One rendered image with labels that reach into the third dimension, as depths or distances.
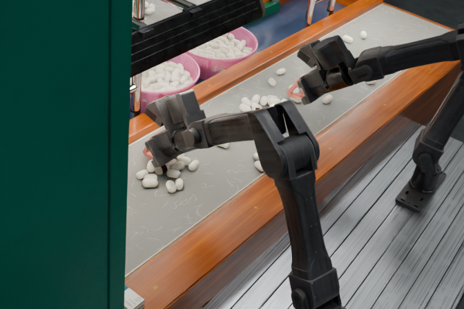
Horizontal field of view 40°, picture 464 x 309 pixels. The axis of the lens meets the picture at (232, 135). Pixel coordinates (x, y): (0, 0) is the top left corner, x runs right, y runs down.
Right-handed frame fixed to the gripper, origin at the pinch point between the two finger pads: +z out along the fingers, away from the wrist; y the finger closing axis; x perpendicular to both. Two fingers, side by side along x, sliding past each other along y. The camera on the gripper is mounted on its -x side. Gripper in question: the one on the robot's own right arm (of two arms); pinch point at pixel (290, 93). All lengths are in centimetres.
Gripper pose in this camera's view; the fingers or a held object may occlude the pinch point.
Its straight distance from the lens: 173.1
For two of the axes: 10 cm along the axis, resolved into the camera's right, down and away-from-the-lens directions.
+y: -6.2, 4.0, -6.8
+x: 4.1, 9.0, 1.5
